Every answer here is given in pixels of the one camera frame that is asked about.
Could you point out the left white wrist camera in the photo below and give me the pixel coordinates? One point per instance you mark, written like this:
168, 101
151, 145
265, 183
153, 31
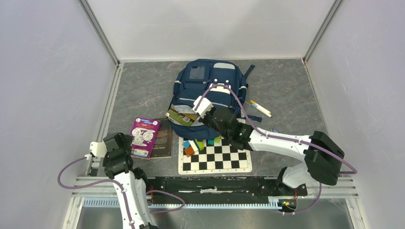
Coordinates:
96, 149

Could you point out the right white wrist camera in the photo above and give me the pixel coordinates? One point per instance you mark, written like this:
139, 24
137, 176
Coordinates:
202, 106

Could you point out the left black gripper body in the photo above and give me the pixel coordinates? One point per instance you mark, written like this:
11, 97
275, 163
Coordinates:
127, 140

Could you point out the light blue toy block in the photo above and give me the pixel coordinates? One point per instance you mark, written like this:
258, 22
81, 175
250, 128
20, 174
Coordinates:
186, 144

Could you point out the purple book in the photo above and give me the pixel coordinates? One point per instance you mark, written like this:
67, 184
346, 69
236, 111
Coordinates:
144, 133

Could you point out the yellow tipped white marker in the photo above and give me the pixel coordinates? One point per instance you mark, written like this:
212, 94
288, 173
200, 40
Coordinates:
261, 107

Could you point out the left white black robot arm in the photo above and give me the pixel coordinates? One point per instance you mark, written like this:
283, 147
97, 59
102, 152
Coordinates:
129, 182

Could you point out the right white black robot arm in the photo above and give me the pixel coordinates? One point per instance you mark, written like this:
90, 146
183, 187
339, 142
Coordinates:
321, 158

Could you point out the green toy block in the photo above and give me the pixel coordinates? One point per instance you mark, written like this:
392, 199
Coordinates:
218, 140

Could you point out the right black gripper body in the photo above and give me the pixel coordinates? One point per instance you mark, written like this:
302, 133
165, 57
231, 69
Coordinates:
208, 120

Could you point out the brown orange toy block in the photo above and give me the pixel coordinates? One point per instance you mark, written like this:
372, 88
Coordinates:
189, 151

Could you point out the black and white chessboard mat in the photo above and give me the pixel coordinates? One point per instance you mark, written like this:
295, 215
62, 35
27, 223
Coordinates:
217, 159

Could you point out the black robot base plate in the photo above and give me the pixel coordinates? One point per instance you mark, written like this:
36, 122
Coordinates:
219, 190

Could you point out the blue landscape cover book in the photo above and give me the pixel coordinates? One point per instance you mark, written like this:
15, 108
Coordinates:
187, 120

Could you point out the black hardcover book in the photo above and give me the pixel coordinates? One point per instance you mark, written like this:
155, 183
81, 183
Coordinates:
163, 144

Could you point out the aluminium frame rail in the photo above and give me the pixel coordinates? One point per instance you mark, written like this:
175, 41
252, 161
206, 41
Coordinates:
344, 189

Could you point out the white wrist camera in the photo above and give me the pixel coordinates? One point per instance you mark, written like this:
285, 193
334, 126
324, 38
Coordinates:
96, 149
202, 106

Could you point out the blue tipped white marker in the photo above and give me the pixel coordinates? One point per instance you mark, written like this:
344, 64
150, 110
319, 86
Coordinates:
262, 112

